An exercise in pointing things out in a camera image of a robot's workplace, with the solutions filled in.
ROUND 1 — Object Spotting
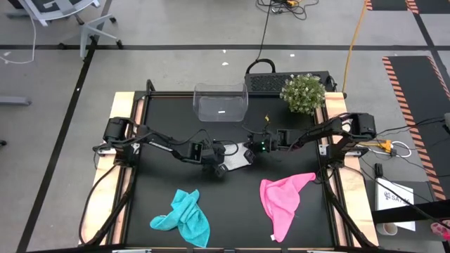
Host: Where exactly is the pink microfiber towel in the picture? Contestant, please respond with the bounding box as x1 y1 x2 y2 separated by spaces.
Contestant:
259 171 317 243

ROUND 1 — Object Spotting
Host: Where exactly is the grey office chair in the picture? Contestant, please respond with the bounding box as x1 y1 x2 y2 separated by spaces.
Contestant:
6 0 124 60

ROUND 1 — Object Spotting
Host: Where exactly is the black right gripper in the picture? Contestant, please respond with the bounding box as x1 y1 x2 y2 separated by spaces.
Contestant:
245 129 279 164

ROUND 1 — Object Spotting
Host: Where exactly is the grey waffle microfiber towel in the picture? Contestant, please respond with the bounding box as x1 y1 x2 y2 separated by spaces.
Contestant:
220 142 253 172

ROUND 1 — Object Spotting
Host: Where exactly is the small green potted plant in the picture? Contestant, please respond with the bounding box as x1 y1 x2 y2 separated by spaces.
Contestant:
279 72 326 116

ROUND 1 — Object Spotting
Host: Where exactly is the clear plastic bin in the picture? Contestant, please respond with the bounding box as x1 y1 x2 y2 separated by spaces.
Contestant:
192 83 249 123

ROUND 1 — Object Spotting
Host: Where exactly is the black beam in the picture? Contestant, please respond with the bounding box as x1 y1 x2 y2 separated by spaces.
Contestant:
371 199 450 225

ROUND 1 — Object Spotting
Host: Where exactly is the thin white floor cable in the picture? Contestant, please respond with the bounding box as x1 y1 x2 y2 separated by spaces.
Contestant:
0 13 37 65

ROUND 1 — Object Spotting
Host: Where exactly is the orange extension cable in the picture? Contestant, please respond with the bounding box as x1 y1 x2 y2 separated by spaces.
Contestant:
342 0 368 93

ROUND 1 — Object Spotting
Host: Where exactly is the tangled black cable bundle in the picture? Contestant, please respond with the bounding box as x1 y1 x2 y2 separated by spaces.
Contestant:
256 0 320 21

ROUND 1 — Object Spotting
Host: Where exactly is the pink patterned object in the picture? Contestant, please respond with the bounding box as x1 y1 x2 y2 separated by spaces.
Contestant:
430 219 450 242

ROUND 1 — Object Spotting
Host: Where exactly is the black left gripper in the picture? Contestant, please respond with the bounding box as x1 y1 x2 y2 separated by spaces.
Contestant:
202 140 229 178

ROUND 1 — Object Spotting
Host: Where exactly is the black mat orange striped edge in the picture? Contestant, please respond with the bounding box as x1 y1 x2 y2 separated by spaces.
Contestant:
382 55 450 201
364 0 450 15

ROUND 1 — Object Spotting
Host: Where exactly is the yellow power plug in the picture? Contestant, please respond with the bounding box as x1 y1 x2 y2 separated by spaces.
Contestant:
364 139 393 154

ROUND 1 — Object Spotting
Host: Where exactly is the black power cable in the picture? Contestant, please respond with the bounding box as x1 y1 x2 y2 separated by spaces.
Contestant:
245 0 277 75

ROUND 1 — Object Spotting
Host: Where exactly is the white printed booklet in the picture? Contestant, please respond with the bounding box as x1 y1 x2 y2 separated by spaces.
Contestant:
375 177 416 232

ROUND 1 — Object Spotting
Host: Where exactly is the white looped cable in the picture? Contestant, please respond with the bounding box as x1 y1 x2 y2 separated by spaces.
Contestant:
391 140 412 158

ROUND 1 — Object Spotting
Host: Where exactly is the wooden table side board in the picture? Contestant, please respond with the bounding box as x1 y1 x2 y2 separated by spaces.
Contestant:
323 91 380 247
79 91 136 246

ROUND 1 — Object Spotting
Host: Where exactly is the beige tape roll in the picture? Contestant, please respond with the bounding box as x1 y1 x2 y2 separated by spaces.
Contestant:
375 221 399 236

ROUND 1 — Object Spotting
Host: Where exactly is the black table frame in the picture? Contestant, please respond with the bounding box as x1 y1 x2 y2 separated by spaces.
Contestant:
79 79 379 253

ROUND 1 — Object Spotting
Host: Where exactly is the teal microfiber towel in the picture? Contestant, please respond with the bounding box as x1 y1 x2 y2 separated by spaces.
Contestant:
150 189 211 249

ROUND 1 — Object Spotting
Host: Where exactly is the grey metal bar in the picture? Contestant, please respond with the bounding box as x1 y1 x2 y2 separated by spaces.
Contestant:
0 96 32 106

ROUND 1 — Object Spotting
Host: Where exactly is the black perforated computer case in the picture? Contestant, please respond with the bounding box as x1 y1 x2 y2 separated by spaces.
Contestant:
244 71 333 94

